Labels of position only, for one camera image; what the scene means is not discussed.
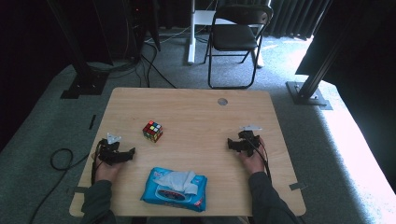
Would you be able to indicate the black tape strip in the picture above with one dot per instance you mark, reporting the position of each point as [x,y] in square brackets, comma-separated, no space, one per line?
[92,122]

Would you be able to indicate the dark pleated curtain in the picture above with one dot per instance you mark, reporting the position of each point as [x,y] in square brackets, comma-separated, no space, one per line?
[292,17]

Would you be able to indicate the person's left hand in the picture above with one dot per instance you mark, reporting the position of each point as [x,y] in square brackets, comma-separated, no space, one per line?
[107,171]

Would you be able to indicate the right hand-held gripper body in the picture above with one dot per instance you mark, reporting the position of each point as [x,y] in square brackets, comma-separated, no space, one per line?
[249,140]

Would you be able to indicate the black metal stand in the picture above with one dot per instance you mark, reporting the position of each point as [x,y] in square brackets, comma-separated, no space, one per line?
[308,90]
[82,74]

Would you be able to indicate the black folding chair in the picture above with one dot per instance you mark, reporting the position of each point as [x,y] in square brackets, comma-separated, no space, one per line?
[235,37]

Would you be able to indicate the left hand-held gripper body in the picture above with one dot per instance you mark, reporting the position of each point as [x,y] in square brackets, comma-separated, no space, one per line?
[109,153]

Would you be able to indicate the colourful puzzle cube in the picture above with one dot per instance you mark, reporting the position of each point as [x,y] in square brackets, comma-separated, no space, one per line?
[152,131]

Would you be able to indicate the white wet wipe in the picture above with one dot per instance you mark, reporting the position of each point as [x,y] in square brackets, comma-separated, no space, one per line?
[179,180]

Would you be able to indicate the blue wet wipes packet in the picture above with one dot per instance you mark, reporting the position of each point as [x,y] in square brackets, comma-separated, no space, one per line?
[169,199]

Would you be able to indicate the person's right hand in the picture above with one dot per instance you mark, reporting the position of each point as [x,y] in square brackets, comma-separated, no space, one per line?
[255,163]

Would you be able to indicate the grey tape piece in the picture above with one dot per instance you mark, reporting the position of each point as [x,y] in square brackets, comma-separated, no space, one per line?
[80,189]
[297,186]

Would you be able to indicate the grey table grommet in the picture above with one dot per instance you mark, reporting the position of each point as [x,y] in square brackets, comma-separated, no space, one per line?
[222,101]

